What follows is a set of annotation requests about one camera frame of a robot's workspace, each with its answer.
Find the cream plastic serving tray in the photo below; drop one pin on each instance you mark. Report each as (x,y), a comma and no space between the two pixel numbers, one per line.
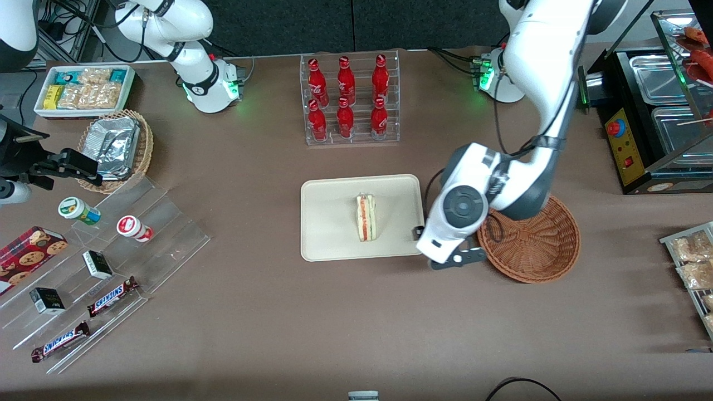
(328,217)

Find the Snickers chocolate bar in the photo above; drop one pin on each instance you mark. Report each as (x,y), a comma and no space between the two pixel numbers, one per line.
(111,297)
(60,341)

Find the grey white small device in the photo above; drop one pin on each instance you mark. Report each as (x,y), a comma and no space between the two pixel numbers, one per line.
(363,396)

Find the black hot food case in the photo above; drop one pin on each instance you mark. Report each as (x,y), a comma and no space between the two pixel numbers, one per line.
(624,161)

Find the red lid white cup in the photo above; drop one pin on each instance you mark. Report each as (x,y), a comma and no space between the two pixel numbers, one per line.
(131,226)

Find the triangular sandwich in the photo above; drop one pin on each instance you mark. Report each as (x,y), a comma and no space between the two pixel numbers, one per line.
(367,220)

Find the tan wicker basket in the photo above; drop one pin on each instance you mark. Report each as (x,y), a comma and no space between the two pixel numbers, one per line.
(146,150)

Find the green lid white cup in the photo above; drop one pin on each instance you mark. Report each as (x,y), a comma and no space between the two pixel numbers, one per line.
(75,209)

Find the steel food pan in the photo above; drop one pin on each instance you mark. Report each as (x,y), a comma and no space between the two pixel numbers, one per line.
(677,139)
(660,78)

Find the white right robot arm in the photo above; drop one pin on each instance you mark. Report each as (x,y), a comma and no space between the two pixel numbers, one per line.
(189,22)

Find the yellow snack packet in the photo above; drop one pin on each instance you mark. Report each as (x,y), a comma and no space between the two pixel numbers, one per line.
(53,97)

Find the grey tray of snack bags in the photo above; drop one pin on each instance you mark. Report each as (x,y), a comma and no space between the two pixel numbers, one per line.
(693,303)

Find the red plaid cookie box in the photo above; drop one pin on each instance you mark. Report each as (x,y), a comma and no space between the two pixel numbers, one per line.
(28,256)

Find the clear acrylic bottle rack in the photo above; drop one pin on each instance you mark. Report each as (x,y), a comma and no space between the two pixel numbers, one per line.
(359,140)

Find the small black box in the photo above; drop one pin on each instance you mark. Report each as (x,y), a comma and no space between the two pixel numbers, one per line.
(98,264)
(47,301)

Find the red cola bottle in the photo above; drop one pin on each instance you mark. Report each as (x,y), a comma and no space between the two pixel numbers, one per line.
(317,123)
(346,82)
(345,121)
(379,121)
(317,83)
(380,81)

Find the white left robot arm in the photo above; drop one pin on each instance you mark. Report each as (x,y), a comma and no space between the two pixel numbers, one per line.
(535,67)

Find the red hot food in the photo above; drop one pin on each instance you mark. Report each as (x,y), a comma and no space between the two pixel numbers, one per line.
(703,58)

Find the silver foil pack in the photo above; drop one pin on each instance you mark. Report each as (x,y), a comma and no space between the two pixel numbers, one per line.
(114,146)

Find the teal snack packet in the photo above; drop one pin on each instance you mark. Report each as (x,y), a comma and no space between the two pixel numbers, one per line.
(117,76)
(67,77)

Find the brown round wicker basket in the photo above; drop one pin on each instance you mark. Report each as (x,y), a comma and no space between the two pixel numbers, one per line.
(535,256)

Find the clear acrylic stepped stand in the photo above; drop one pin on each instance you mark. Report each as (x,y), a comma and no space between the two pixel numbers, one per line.
(167,245)

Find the clear bag brown snack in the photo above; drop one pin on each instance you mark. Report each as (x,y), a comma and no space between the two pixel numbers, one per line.
(696,275)
(709,323)
(693,248)
(708,302)

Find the clear cracker bag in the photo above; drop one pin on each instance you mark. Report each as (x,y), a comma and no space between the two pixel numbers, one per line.
(94,76)
(94,96)

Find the white rectangular snack bin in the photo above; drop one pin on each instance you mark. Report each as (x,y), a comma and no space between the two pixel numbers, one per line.
(83,113)

